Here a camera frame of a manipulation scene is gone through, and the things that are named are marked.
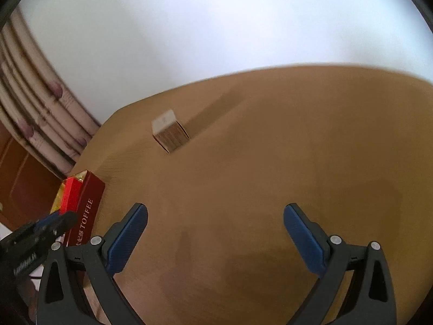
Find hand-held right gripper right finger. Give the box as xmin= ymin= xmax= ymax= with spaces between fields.
xmin=283 ymin=203 xmax=397 ymax=325

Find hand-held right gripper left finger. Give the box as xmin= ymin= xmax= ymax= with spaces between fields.
xmin=37 ymin=203 xmax=149 ymax=325

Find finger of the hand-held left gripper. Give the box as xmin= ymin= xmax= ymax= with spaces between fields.
xmin=34 ymin=211 xmax=79 ymax=242

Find bright red box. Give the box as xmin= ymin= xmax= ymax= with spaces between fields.
xmin=62 ymin=177 xmax=83 ymax=212

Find gold tin box red outside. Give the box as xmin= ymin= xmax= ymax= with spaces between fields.
xmin=51 ymin=170 xmax=106 ymax=248

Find yellow striped small box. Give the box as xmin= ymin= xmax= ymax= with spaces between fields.
xmin=152 ymin=110 xmax=191 ymax=154

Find brown wooden door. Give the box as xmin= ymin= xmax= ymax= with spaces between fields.
xmin=0 ymin=122 xmax=70 ymax=232

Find tan tablecloth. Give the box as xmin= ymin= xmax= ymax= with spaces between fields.
xmin=73 ymin=63 xmax=433 ymax=325

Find beige patterned curtain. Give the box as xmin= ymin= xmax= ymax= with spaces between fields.
xmin=0 ymin=15 xmax=102 ymax=181

